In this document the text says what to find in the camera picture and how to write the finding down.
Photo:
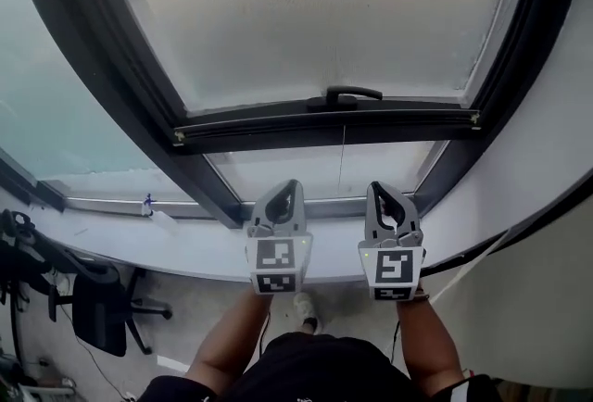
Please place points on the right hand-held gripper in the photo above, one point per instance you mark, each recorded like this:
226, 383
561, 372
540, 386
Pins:
394, 268

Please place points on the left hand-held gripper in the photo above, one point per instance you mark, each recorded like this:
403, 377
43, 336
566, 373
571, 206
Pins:
275, 259

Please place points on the white shoe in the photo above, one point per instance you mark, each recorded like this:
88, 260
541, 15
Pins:
306, 307

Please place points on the clear spray bottle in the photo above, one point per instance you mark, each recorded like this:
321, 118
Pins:
162, 219

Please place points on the person's black shirt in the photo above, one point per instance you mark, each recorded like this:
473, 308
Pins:
324, 368

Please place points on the black office chair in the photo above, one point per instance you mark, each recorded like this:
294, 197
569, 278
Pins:
99, 317

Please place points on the large frosted glass pane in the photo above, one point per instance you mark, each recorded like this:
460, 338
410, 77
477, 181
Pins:
46, 113

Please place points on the black equipment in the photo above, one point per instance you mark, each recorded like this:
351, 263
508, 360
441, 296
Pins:
23, 261

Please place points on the black window frame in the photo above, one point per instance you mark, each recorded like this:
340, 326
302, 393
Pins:
92, 43

